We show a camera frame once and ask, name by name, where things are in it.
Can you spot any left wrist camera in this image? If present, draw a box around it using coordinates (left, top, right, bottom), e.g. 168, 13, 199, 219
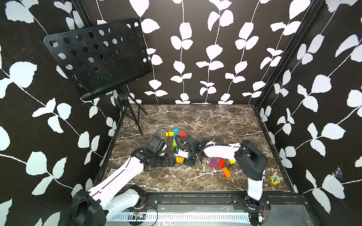
149, 137, 167, 155

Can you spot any yellow long block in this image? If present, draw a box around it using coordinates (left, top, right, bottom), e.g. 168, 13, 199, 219
176, 157, 184, 163

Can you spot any green block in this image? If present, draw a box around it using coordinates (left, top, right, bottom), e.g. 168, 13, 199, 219
172, 143, 177, 153

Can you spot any purple block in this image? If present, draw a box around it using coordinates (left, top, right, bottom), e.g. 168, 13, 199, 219
209, 158, 217, 168

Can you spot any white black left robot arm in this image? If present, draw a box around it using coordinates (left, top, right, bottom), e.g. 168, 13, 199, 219
59, 147, 176, 226

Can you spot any orange block lower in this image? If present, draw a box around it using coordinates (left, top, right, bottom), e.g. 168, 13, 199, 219
222, 167, 232, 179

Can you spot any white slotted cable duct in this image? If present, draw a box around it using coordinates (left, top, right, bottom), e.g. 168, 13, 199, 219
109, 212, 250, 224

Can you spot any black perforated music stand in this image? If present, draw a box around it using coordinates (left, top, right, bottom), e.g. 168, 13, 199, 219
43, 18, 153, 125

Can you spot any red block right group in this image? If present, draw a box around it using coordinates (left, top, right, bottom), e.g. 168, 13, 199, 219
218, 159, 225, 169

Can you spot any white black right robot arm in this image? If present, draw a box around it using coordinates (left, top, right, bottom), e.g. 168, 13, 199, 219
182, 138, 268, 210

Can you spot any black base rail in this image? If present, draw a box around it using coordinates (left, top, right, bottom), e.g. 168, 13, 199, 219
145, 191, 308, 212

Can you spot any yellow blue small toy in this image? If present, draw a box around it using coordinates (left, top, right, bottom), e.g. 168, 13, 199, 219
270, 174, 281, 185

